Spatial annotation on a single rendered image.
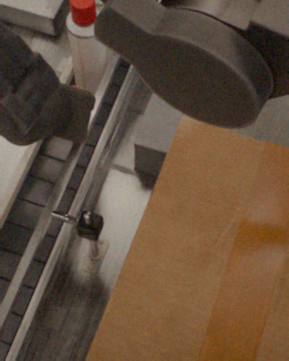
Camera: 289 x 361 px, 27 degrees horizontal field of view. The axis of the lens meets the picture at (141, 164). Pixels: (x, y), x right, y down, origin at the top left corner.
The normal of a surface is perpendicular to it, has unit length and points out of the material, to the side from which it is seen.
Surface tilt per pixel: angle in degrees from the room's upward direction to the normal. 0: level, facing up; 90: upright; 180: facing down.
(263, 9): 5
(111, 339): 0
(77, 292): 0
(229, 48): 22
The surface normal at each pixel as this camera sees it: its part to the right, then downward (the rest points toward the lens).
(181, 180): 0.00, -0.44
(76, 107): -0.21, 0.22
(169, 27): -0.43, -0.53
